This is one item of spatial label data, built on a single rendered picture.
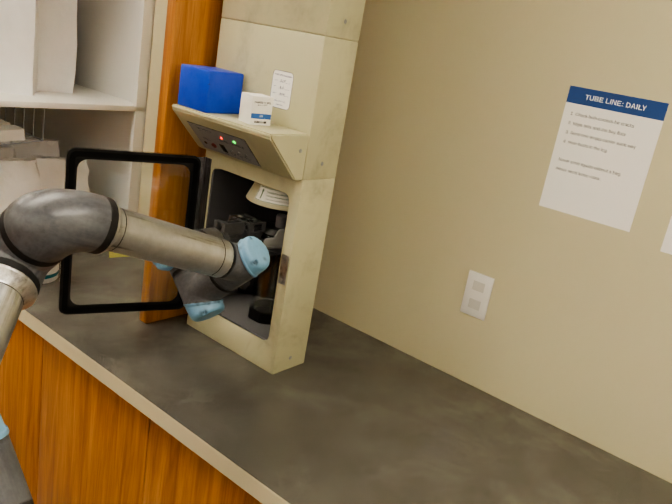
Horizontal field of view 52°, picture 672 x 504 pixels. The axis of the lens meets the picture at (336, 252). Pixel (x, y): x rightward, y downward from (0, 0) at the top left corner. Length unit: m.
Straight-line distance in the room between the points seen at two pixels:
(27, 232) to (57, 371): 0.79
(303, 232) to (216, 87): 0.37
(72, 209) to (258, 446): 0.58
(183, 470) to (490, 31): 1.20
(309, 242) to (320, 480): 0.53
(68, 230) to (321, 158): 0.61
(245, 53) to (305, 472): 0.90
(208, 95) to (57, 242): 0.56
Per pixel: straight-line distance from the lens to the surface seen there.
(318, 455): 1.40
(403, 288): 1.88
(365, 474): 1.37
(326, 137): 1.51
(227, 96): 1.57
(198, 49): 1.71
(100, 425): 1.76
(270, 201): 1.59
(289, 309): 1.59
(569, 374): 1.72
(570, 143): 1.63
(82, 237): 1.13
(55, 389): 1.90
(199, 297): 1.41
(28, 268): 1.17
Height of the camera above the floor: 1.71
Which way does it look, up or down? 17 degrees down
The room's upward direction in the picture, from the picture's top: 10 degrees clockwise
